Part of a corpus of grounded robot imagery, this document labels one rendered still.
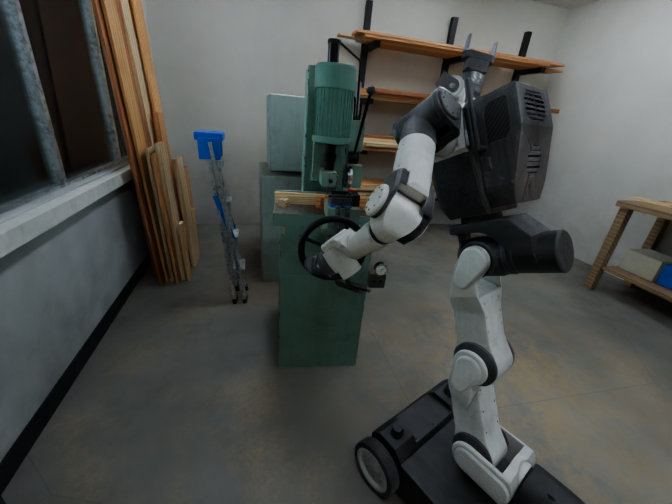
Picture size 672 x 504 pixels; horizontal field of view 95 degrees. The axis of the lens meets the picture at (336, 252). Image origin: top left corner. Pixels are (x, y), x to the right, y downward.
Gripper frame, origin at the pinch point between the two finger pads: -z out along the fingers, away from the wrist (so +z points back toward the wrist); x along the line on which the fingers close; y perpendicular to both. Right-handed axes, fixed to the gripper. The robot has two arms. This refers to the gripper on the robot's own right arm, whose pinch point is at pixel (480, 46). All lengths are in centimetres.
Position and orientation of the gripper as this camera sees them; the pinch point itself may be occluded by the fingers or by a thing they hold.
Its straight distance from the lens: 152.7
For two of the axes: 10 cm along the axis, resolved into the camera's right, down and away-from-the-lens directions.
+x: -9.7, -2.0, -1.4
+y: -1.1, -1.7, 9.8
